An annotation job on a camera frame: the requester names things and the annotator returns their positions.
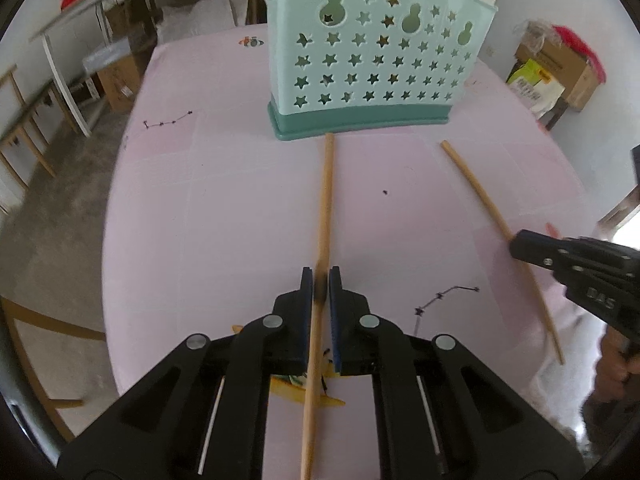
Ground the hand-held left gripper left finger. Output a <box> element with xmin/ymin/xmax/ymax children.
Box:
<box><xmin>57</xmin><ymin>266</ymin><xmax>316</xmax><ymax>480</ymax></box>

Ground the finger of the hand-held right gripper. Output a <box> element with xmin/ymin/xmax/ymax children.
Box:
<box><xmin>509</xmin><ymin>229</ymin><xmax>635</xmax><ymax>275</ymax></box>

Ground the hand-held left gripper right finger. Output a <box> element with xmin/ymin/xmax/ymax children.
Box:
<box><xmin>327</xmin><ymin>266</ymin><xmax>586</xmax><ymax>480</ymax></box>

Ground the wooden chopstick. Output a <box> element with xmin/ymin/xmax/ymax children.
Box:
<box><xmin>300</xmin><ymin>132</ymin><xmax>335</xmax><ymax>480</ymax></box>
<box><xmin>440</xmin><ymin>140</ymin><xmax>565</xmax><ymax>366</ymax></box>

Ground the teal star-hole utensil holder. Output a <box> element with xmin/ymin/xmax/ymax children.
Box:
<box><xmin>267</xmin><ymin>0</ymin><xmax>498</xmax><ymax>141</ymax></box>

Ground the person's right hand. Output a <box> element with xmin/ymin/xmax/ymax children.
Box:
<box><xmin>594</xmin><ymin>329</ymin><xmax>633</xmax><ymax>402</ymax></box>

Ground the yellow white rice bag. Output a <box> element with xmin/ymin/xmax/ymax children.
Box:
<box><xmin>506</xmin><ymin>58</ymin><xmax>566</xmax><ymax>115</ymax></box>

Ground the open cardboard box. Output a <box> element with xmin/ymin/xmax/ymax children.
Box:
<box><xmin>515</xmin><ymin>35</ymin><xmax>601</xmax><ymax>112</ymax></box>

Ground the clear crumpled plastic bag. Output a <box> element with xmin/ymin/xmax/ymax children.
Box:
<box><xmin>520</xmin><ymin>19</ymin><xmax>556</xmax><ymax>48</ymax></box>

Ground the black seat wooden chair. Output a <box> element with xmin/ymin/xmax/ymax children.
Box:
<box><xmin>0</xmin><ymin>295</ymin><xmax>106</xmax><ymax>441</ymax></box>
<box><xmin>0</xmin><ymin>65</ymin><xmax>83</xmax><ymax>196</ymax></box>

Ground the brown cardboard box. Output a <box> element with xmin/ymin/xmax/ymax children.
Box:
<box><xmin>97</xmin><ymin>52</ymin><xmax>143</xmax><ymax>113</ymax></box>

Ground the white sack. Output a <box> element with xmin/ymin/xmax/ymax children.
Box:
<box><xmin>157</xmin><ymin>0</ymin><xmax>236</xmax><ymax>43</ymax></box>

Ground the clear wrapped package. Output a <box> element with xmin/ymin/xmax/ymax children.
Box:
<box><xmin>82</xmin><ymin>42</ymin><xmax>136</xmax><ymax>73</ymax></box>

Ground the white frame wooden desk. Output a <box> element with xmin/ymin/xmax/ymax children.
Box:
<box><xmin>30</xmin><ymin>0</ymin><xmax>221</xmax><ymax>138</ymax></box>

